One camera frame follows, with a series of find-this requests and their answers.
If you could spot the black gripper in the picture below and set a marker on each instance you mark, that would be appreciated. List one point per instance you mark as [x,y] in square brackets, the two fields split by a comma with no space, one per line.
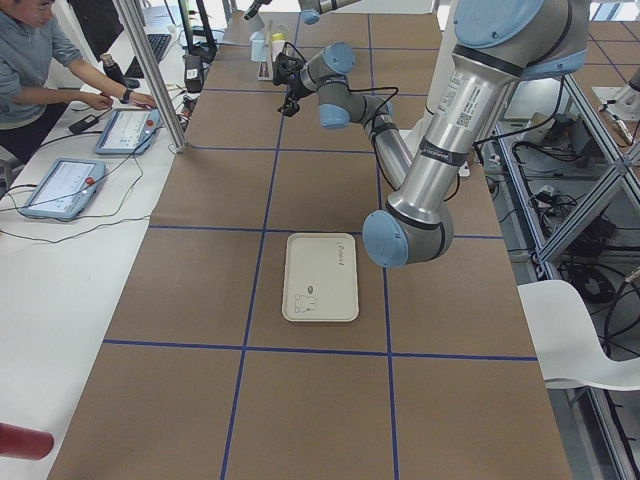
[294,85]
[252,9]

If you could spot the light blue cup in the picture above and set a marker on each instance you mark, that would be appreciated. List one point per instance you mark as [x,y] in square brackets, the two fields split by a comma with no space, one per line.
[258,50]
[257,36]

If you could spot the pale green plastic cup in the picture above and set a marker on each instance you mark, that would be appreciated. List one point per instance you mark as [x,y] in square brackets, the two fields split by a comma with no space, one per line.
[282,28]

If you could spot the pink plastic cup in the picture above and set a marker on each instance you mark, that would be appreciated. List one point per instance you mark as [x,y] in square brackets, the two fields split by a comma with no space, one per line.
[277,47]

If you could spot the grey plastic cup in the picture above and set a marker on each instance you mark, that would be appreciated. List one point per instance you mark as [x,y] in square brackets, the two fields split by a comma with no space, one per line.
[256,24]

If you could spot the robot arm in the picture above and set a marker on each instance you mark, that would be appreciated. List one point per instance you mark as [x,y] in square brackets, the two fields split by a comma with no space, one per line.
[310,10]
[497,43]

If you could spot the black water bottle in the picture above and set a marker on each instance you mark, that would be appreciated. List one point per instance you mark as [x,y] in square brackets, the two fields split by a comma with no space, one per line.
[112,70]

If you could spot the far teach pendant tablet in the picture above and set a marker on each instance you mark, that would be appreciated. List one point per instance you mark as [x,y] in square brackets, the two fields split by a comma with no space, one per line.
[128,131]

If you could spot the teach pendant tablet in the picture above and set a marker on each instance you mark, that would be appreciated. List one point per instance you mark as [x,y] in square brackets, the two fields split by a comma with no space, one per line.
[128,131]
[66,190]

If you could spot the cream plastic tray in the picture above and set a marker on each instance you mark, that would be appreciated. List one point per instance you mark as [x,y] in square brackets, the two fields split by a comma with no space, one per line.
[320,279]

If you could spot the black power adapter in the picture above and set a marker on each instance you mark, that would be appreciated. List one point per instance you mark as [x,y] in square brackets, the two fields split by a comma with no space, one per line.
[83,124]

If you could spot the person in blue shirt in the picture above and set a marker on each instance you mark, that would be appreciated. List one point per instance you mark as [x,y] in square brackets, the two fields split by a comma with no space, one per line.
[31,39]

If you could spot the near teach pendant tablet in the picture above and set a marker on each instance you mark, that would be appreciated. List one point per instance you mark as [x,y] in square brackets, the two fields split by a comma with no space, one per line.
[66,190]

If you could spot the white plastic chair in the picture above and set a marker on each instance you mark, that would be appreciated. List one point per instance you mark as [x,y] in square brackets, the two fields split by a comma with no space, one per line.
[566,343]

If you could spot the red water bottle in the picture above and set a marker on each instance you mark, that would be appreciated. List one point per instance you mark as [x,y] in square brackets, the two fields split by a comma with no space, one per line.
[23,443]

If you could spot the white wire cup rack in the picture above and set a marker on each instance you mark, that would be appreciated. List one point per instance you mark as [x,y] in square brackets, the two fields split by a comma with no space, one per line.
[265,70]

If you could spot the aluminium frame post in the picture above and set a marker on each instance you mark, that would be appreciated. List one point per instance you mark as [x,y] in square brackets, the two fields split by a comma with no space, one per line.
[132,22]

